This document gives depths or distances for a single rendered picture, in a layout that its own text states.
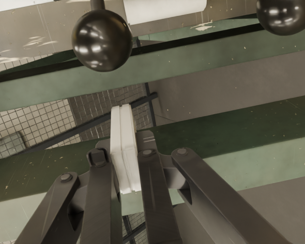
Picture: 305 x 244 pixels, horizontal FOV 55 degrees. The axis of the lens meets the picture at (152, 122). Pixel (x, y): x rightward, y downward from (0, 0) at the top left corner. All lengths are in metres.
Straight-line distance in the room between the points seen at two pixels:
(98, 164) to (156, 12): 0.19
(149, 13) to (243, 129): 0.19
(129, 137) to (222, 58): 0.26
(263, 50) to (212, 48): 0.07
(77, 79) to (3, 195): 0.17
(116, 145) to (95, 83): 0.24
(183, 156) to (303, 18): 0.11
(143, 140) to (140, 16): 0.15
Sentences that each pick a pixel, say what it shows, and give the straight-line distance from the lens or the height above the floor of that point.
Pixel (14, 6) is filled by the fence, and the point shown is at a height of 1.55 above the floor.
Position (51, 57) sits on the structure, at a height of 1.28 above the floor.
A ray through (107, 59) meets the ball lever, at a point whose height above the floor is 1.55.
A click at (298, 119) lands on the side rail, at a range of 0.42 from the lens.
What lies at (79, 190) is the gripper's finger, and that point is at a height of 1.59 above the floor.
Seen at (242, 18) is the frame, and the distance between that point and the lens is 1.05.
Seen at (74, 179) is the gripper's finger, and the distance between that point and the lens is 0.16.
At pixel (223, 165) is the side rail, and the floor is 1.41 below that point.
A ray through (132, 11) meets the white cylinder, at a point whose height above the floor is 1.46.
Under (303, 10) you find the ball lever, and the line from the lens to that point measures 0.20.
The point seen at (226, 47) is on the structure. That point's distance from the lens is 0.41.
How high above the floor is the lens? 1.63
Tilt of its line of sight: 31 degrees down
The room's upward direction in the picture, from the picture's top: 117 degrees counter-clockwise
